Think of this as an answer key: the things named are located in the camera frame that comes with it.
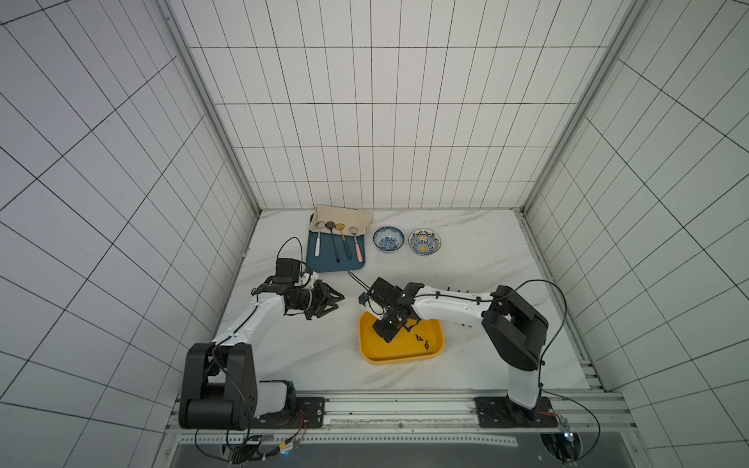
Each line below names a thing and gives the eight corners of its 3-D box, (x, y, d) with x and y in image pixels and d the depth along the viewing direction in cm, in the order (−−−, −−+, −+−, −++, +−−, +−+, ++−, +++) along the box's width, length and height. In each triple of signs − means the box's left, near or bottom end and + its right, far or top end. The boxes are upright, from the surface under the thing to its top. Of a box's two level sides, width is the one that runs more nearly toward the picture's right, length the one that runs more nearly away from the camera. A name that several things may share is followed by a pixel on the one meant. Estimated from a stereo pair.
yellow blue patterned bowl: (408, 255, 106) (409, 249, 103) (407, 235, 113) (407, 228, 110) (441, 255, 106) (443, 249, 103) (437, 235, 113) (439, 228, 110)
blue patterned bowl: (373, 252, 107) (372, 246, 104) (373, 233, 113) (373, 226, 110) (404, 253, 107) (404, 246, 104) (402, 233, 113) (403, 226, 110)
